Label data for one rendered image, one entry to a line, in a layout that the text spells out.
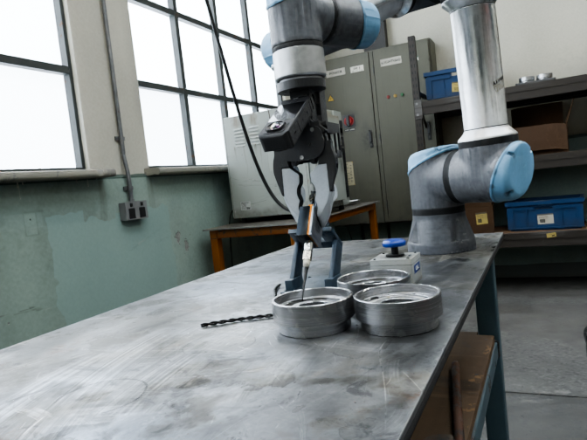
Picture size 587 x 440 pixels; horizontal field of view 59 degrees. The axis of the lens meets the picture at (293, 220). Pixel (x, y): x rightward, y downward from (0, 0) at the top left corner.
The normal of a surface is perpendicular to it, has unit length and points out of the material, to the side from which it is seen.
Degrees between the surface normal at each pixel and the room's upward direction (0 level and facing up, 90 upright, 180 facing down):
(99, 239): 90
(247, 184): 90
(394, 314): 90
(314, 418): 0
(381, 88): 90
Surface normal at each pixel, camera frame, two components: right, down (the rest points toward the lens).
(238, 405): -0.11, -0.99
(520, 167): 0.64, 0.11
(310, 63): 0.37, 0.02
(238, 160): -0.43, 0.11
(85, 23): 0.90, -0.07
